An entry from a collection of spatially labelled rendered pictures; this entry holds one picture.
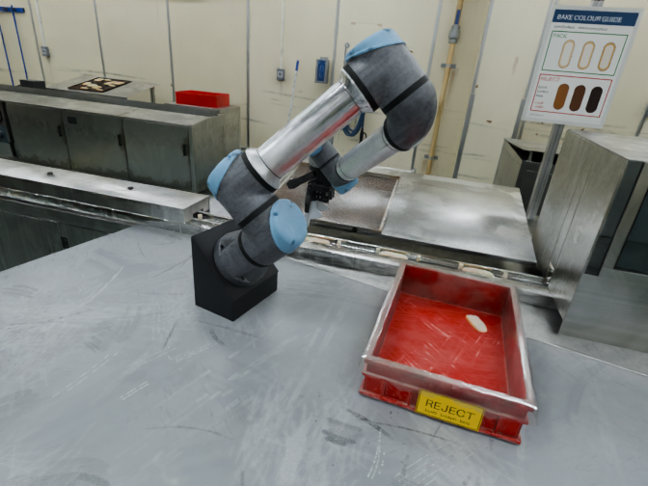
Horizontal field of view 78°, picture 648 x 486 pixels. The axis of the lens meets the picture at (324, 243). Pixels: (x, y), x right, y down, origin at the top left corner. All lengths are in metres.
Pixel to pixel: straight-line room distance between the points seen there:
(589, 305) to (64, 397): 1.23
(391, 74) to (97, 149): 4.13
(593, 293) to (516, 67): 3.67
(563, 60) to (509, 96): 2.65
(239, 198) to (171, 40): 5.24
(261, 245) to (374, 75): 0.44
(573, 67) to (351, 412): 1.70
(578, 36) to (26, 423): 2.15
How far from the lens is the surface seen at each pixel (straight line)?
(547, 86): 2.08
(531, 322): 1.30
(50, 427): 0.92
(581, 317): 1.28
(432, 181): 1.94
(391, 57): 0.89
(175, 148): 4.18
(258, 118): 5.52
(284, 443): 0.81
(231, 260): 1.01
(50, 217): 2.01
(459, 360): 1.05
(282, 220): 0.91
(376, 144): 1.01
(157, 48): 6.22
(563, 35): 2.09
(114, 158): 4.67
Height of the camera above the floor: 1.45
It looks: 25 degrees down
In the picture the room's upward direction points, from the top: 5 degrees clockwise
